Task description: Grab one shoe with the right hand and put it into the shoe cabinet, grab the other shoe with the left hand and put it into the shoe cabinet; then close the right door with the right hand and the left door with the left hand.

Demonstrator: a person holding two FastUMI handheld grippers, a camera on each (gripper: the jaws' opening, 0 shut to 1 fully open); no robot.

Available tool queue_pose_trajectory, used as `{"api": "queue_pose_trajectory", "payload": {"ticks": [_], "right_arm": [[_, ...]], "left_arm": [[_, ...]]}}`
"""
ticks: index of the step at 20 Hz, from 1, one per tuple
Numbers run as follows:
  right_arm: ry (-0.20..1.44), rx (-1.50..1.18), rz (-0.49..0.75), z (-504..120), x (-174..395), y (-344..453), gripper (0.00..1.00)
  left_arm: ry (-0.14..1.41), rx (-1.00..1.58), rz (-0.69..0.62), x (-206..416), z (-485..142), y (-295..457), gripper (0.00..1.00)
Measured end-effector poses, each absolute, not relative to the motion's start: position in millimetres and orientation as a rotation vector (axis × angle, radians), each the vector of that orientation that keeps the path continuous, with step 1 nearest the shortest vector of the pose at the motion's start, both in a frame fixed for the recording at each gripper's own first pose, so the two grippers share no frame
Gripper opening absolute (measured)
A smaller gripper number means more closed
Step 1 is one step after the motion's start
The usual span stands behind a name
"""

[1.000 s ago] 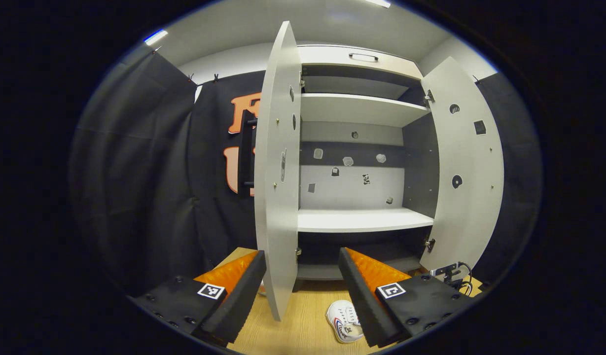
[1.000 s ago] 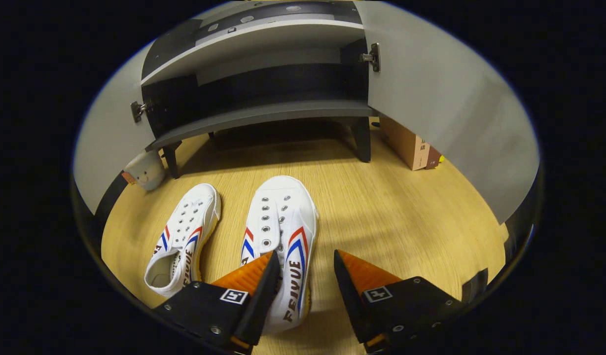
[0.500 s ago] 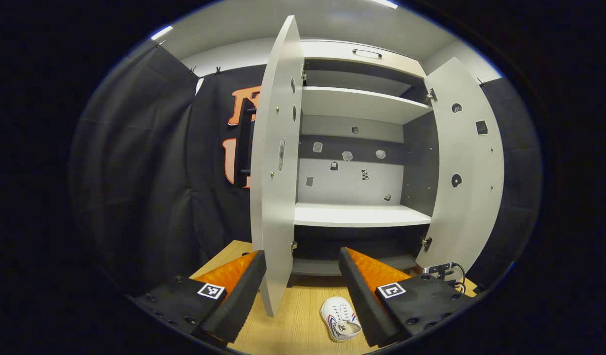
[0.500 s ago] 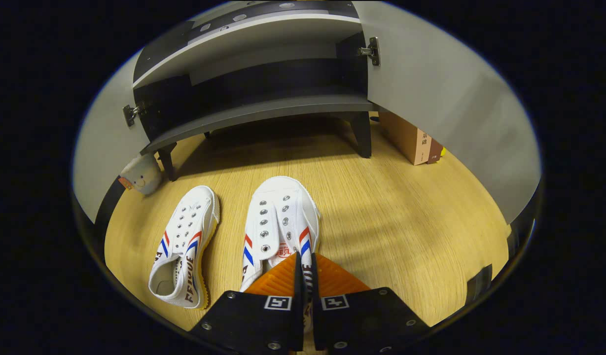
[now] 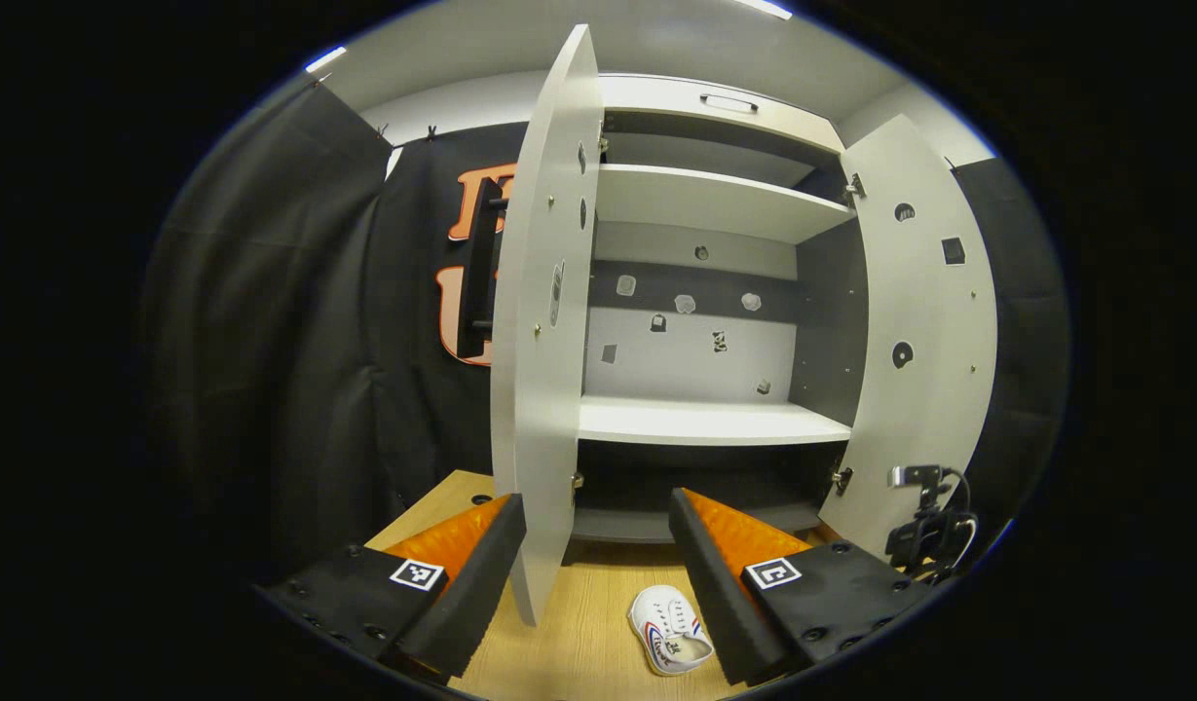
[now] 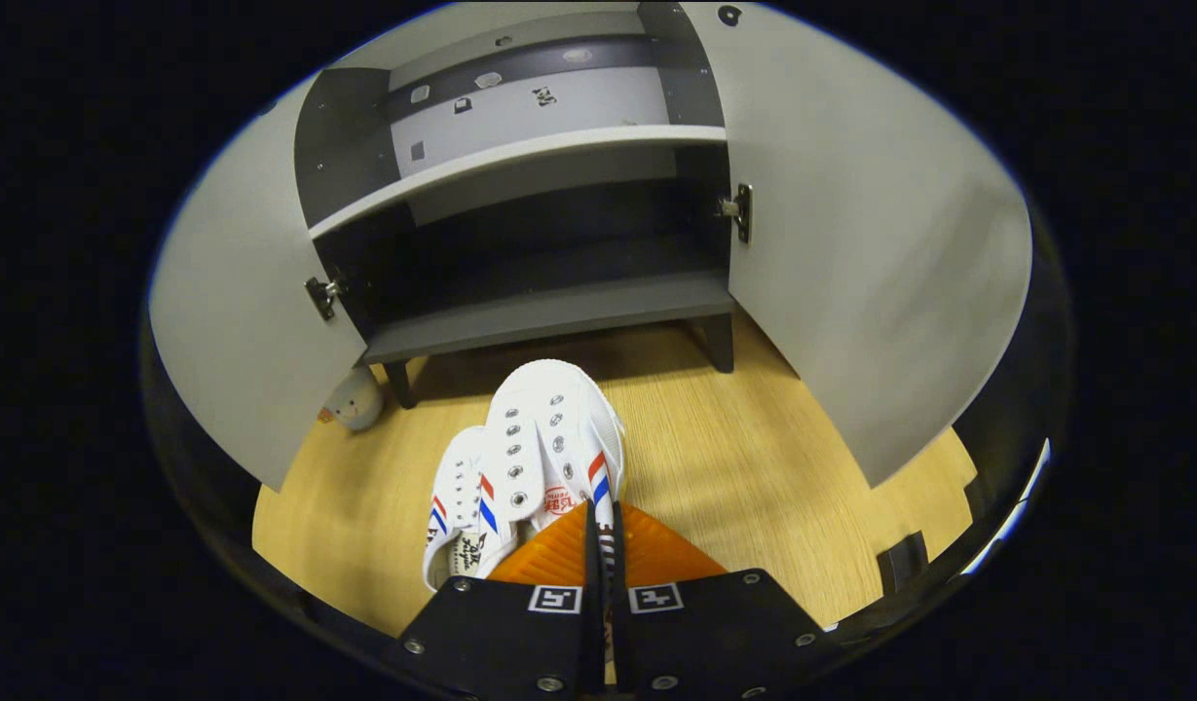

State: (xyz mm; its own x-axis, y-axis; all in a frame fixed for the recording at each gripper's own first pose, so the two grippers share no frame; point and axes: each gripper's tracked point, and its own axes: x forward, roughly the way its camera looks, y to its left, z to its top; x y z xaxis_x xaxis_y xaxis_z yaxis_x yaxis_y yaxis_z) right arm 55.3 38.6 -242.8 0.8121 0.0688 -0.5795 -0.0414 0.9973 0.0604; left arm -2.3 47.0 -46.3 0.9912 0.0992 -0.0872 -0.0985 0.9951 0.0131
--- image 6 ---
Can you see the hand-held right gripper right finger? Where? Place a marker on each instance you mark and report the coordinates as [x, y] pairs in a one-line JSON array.
[[715, 633]]

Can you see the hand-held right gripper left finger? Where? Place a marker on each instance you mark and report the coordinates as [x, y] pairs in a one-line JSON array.
[[501, 638]]

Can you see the white striped shoe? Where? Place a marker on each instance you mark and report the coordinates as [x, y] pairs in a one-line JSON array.
[[457, 497], [559, 409]]

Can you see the white shoe cabinet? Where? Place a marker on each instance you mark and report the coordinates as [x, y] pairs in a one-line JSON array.
[[549, 312]]

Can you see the white shoe cabinet door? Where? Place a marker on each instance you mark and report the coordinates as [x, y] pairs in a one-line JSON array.
[[238, 312], [871, 253]]

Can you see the white round plush toy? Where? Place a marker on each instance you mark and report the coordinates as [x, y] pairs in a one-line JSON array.
[[356, 401]]

